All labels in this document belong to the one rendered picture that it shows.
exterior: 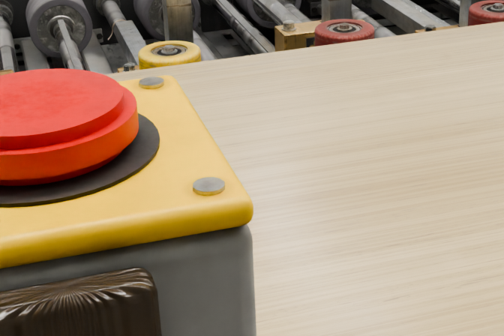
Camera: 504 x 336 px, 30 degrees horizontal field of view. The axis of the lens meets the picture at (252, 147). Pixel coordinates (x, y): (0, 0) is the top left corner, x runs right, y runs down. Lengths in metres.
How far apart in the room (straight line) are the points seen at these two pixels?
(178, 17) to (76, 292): 1.18
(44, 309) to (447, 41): 1.11
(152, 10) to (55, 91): 1.53
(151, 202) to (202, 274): 0.02
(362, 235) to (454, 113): 0.28
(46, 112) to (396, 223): 0.64
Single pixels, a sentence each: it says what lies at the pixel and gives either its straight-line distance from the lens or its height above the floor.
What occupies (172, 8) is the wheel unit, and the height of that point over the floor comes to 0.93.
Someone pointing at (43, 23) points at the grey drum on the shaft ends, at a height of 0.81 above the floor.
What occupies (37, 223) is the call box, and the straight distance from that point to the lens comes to 0.17.
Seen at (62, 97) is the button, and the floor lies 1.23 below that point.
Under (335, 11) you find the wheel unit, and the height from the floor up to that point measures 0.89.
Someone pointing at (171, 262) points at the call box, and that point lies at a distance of 0.17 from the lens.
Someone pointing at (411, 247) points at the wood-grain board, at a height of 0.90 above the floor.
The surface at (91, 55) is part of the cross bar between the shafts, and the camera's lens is 1.73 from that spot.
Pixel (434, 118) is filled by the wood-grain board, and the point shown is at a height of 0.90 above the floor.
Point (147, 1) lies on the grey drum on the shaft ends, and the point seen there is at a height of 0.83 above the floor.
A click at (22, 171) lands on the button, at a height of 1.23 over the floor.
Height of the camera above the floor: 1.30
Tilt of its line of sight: 25 degrees down
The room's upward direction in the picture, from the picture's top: 2 degrees counter-clockwise
